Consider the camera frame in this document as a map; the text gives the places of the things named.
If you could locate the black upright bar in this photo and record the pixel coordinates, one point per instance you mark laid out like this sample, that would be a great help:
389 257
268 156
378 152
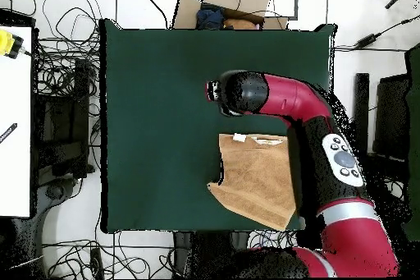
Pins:
361 102

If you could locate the black flat box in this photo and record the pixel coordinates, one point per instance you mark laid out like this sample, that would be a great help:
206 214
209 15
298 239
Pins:
16 19

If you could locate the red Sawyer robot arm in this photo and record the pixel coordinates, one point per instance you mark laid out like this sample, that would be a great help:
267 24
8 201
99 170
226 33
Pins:
288 96

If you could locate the black power adapter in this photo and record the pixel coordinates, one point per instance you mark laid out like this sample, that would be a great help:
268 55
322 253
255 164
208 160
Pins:
367 40

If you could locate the black equipment rack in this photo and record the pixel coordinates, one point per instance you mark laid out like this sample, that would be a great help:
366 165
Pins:
65 122

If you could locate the white desk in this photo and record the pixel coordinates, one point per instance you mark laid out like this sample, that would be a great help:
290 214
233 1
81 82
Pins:
14 129

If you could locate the dark green fabric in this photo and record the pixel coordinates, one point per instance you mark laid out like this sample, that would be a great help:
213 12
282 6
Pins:
415 129

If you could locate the grey pedestal foot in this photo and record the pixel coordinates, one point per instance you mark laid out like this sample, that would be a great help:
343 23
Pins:
54 192

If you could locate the dark blue garment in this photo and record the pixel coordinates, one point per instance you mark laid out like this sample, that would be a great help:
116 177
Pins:
210 19

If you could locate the black metal stand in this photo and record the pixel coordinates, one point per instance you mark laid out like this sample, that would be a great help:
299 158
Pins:
182 253

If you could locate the black pen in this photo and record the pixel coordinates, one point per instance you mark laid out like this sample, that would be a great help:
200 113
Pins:
8 133

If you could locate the dark green table cloth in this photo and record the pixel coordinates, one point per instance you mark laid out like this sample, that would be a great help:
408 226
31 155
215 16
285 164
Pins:
164 96

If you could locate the black power strip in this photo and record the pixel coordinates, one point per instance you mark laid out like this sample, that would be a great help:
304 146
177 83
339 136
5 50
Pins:
96 263

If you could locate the orange cloth item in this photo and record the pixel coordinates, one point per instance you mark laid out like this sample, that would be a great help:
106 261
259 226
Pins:
239 24

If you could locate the tan terry towel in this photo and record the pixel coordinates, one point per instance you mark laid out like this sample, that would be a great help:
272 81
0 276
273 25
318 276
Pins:
256 181

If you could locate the yellow and black tool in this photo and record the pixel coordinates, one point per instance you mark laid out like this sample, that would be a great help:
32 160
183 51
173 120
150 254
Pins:
5 43

